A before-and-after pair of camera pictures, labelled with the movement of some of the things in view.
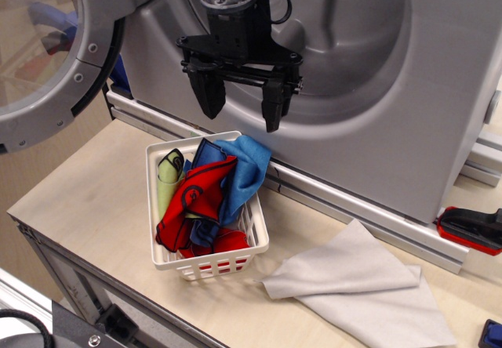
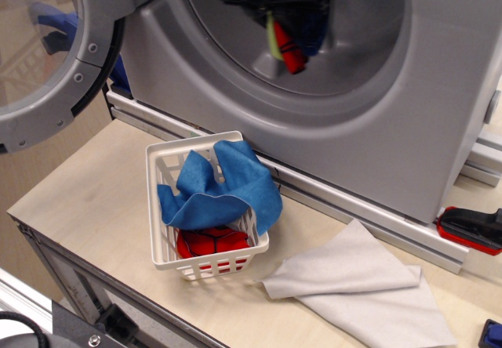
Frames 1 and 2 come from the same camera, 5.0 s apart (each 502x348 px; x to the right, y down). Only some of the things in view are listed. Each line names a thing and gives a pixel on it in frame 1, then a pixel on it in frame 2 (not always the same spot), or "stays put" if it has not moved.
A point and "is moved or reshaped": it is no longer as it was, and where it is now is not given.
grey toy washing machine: (401, 74) stays put
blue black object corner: (491, 335) stays put
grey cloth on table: (352, 282) stays put
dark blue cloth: (206, 151) -> (311, 41)
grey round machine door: (57, 30) stays put
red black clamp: (480, 230) stays put
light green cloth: (170, 179) is moved or reshaped
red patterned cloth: (199, 194) -> (293, 59)
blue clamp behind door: (120, 78) stays put
